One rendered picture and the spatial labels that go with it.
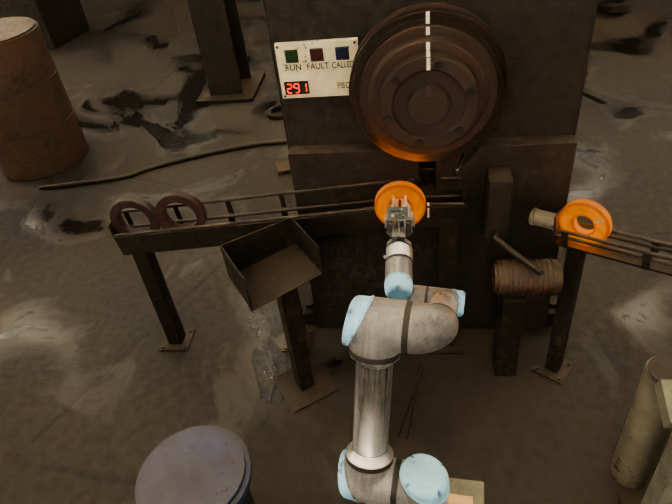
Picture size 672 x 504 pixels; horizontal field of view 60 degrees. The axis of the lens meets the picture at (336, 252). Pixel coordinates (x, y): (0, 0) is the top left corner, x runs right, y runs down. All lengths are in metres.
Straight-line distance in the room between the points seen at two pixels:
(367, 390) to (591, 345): 1.40
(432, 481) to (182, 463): 0.71
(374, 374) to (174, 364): 1.44
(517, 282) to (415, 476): 0.84
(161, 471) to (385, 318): 0.84
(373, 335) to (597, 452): 1.21
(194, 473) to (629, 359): 1.68
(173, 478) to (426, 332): 0.86
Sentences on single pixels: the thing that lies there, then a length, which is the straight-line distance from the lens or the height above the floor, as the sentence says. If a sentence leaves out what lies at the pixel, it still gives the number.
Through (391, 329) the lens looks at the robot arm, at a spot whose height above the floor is 0.95.
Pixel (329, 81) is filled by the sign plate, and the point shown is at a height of 1.11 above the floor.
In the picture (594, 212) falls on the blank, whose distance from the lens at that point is 1.95.
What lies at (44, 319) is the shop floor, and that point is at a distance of 3.15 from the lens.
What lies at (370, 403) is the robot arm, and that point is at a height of 0.76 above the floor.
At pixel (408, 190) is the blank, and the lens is 1.78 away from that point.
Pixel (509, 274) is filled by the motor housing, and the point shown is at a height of 0.52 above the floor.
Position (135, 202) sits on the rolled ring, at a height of 0.74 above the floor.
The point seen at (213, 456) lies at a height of 0.43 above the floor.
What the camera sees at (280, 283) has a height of 0.60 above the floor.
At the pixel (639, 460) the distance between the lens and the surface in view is 2.11.
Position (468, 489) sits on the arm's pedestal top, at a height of 0.30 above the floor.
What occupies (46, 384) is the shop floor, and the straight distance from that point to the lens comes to 2.83.
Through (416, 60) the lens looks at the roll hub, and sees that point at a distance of 1.69.
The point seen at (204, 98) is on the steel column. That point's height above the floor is 0.03.
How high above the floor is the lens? 1.87
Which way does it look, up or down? 39 degrees down
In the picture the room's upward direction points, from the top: 7 degrees counter-clockwise
